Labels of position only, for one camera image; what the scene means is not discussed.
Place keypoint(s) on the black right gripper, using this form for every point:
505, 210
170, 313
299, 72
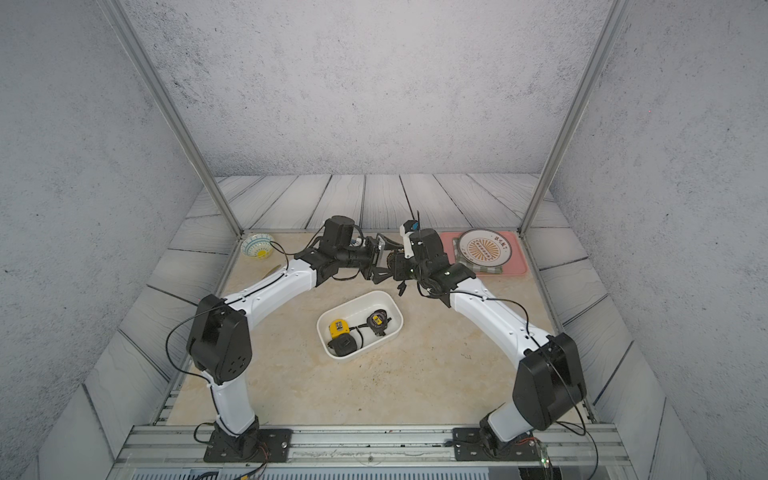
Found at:
400, 266

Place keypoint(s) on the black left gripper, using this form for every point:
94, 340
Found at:
373, 256

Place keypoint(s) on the black yellow tape measure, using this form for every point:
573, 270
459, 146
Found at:
378, 322

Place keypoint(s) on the white plastic storage box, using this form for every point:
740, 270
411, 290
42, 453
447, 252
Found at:
359, 326

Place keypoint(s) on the large black tape measure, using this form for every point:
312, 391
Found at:
342, 345

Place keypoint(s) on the round black tape measure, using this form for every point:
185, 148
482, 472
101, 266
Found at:
399, 265

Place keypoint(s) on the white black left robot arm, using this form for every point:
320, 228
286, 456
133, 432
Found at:
219, 342

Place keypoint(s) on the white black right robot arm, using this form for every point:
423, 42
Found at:
549, 380

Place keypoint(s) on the white orange patterned plate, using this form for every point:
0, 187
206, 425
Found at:
485, 248

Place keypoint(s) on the green checked cloth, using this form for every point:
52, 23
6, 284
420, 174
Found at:
461, 259

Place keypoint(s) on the slim metal knife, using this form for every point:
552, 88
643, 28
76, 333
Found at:
272, 271

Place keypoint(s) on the pink tray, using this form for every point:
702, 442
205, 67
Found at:
516, 266

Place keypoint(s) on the patterned ceramic bowl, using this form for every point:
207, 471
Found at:
257, 245

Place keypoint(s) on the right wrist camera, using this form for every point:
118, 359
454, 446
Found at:
406, 230

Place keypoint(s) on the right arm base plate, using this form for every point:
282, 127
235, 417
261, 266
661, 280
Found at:
481, 444

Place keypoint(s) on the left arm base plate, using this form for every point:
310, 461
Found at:
247, 445

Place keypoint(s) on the aluminium front rail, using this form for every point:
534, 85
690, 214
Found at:
373, 452

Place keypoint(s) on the right aluminium frame post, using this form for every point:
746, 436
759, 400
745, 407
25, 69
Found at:
589, 79

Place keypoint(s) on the aluminium frame post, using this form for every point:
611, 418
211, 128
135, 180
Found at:
131, 43
589, 79

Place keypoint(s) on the left aluminium frame post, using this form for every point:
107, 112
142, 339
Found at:
131, 43

